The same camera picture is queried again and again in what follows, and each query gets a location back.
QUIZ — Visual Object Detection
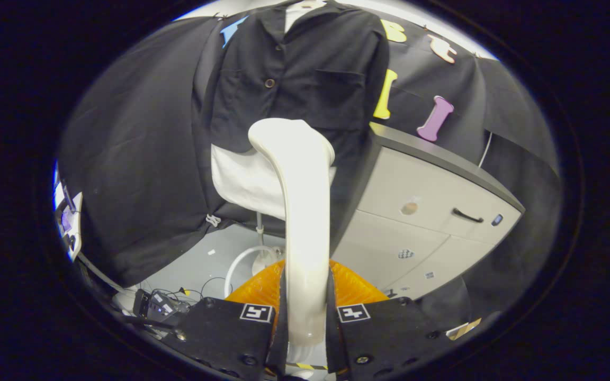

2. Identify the white garment steamer head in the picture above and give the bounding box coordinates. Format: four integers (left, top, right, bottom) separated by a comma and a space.
248, 117, 336, 348

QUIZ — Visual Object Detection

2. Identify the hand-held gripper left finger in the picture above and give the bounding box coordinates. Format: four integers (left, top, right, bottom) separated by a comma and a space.
175, 259, 289, 381

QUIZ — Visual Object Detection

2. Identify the black suit jacket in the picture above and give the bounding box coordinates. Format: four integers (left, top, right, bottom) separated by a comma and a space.
191, 0, 390, 255

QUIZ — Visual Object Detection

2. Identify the white wall cable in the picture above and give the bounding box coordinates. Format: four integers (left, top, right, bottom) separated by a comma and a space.
478, 131, 494, 168

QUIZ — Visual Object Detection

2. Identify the white steamer base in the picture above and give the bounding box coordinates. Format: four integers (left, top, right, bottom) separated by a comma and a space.
252, 249, 285, 276

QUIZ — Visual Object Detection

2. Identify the grey cabinet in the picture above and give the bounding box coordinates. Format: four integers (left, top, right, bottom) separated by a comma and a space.
331, 122, 526, 300

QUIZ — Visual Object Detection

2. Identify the black backdrop cloth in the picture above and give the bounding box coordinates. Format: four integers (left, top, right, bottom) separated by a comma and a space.
59, 11, 562, 329

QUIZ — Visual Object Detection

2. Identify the white shirt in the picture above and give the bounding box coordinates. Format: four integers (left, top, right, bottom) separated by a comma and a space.
211, 0, 337, 221

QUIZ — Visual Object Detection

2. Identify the black cabinet drawer handle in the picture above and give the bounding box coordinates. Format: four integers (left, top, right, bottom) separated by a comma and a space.
452, 207, 485, 224

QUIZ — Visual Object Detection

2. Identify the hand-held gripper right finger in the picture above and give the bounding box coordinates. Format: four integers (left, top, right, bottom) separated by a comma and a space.
328, 259, 443, 381

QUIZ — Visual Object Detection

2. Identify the black cable hub box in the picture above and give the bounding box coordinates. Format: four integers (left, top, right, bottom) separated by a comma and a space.
133, 288, 192, 326

